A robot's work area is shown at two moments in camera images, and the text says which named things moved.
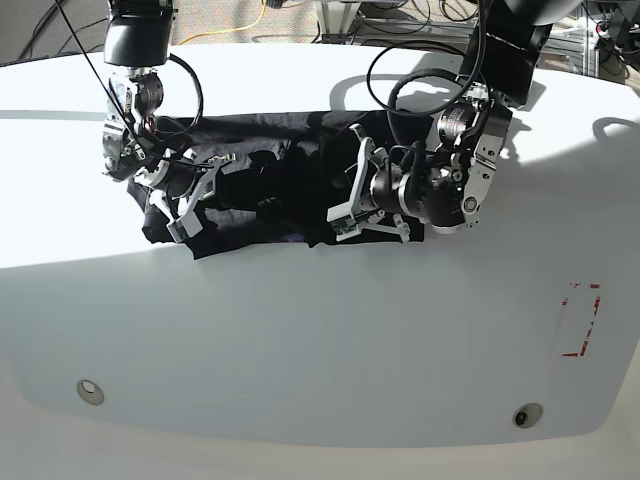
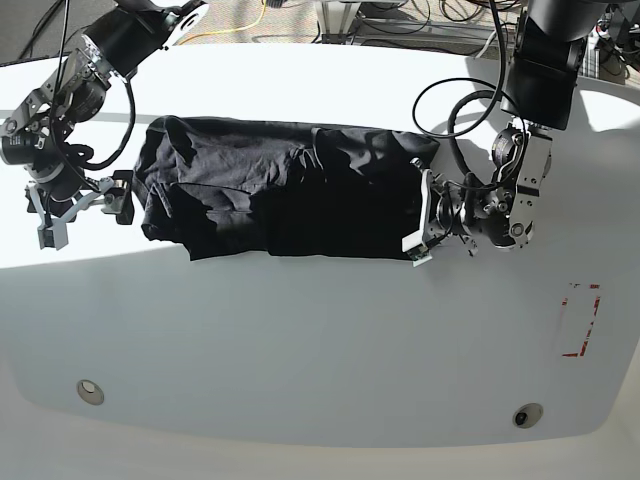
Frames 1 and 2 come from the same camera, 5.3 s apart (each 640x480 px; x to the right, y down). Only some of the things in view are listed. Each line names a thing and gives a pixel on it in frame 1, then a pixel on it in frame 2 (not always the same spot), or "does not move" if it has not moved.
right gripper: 380,189 -> 443,211
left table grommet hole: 90,392 does not move
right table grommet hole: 527,415 does not move
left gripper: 183,181 -> 57,212
